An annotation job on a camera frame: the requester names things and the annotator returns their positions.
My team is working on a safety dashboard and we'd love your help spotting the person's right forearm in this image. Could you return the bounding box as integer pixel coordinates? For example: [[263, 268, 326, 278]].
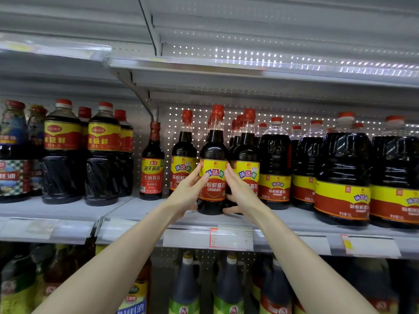
[[252, 206, 377, 314]]

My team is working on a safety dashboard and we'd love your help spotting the person's left hand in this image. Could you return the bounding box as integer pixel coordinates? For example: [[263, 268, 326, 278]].
[[164, 163, 212, 220]]

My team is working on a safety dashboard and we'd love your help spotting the red label dark sauce bottle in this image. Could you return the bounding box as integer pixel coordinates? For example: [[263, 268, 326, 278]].
[[77, 106, 93, 125], [114, 109, 135, 198]]

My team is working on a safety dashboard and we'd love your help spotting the person's right hand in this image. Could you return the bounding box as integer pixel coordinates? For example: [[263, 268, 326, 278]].
[[223, 164, 268, 220]]

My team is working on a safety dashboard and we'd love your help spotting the white metal store shelving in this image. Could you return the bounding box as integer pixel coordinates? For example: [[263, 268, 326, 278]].
[[0, 0, 419, 314]]

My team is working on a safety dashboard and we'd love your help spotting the person's left forearm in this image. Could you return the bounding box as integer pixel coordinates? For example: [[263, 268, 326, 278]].
[[33, 209, 187, 314]]

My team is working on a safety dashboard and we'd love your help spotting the row of dark red-capped bottles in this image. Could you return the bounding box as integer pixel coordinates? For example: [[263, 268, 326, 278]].
[[138, 116, 325, 211]]

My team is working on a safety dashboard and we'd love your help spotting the rice vinegar jug green label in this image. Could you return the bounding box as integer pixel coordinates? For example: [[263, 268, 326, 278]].
[[213, 253, 246, 314]]

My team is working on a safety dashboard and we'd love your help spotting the large amber cooking wine jug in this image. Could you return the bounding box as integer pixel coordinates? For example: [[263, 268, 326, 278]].
[[118, 258, 153, 314]]

